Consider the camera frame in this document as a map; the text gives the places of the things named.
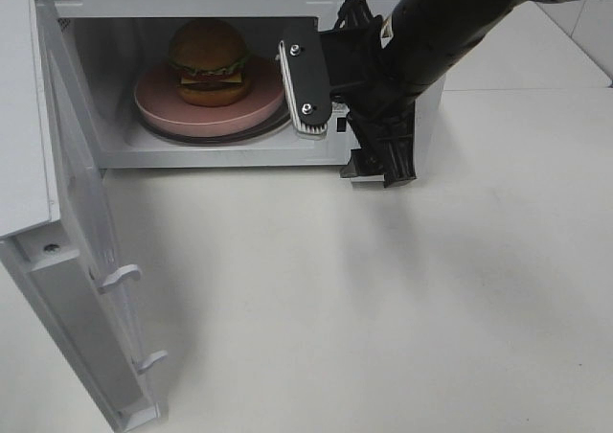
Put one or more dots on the white microwave oven body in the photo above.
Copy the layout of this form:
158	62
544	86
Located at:
105	45

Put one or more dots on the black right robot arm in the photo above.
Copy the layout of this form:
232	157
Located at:
446	31

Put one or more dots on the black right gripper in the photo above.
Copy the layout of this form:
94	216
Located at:
373	69

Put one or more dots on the white microwave door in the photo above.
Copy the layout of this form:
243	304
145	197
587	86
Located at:
57	235

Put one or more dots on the pink round plate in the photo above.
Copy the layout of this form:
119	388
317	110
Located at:
157	98

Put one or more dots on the burger with lettuce and cheese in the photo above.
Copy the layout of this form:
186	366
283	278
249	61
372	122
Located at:
209	57

